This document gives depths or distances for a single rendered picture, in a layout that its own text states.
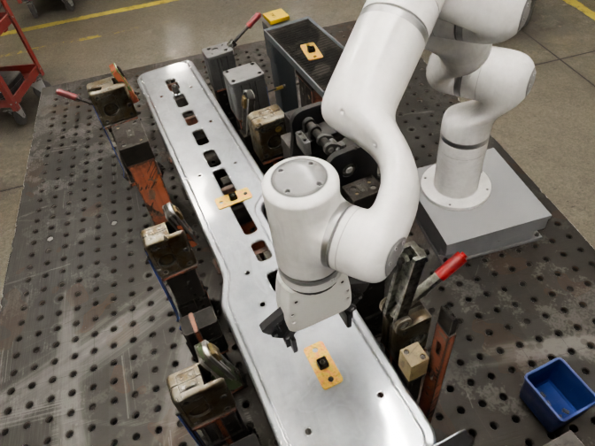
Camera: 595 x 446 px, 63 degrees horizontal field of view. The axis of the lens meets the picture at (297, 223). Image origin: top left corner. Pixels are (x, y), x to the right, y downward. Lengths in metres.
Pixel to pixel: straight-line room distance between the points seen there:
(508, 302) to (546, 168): 1.58
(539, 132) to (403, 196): 2.58
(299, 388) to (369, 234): 0.41
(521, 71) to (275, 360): 0.77
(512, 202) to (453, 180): 0.18
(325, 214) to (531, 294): 0.94
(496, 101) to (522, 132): 1.87
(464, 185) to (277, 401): 0.79
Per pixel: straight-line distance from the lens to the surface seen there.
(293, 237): 0.53
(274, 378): 0.87
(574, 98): 3.41
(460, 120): 1.25
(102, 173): 1.87
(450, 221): 1.36
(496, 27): 0.79
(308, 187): 0.50
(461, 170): 1.33
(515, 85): 1.17
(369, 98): 0.56
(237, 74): 1.36
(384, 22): 0.61
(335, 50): 1.31
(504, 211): 1.41
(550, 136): 3.06
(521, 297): 1.36
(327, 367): 0.87
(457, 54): 0.96
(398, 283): 0.80
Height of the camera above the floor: 1.78
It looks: 47 degrees down
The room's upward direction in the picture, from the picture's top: 8 degrees counter-clockwise
